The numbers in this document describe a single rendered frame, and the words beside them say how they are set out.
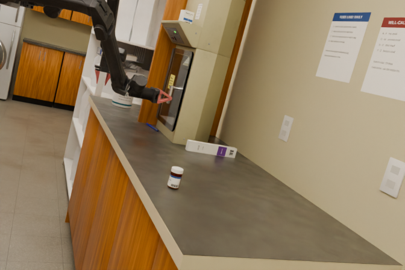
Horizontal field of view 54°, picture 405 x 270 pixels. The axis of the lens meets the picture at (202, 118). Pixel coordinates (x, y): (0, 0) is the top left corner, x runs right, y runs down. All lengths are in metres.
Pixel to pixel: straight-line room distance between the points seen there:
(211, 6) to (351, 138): 0.87
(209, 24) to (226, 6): 0.12
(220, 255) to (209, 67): 1.15
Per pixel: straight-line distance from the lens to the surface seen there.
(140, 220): 1.35
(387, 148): 1.47
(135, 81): 1.82
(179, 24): 1.89
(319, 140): 1.71
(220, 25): 1.95
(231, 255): 1.00
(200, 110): 1.96
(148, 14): 3.14
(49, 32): 7.35
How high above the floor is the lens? 1.36
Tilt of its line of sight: 8 degrees down
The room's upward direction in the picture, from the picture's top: 15 degrees clockwise
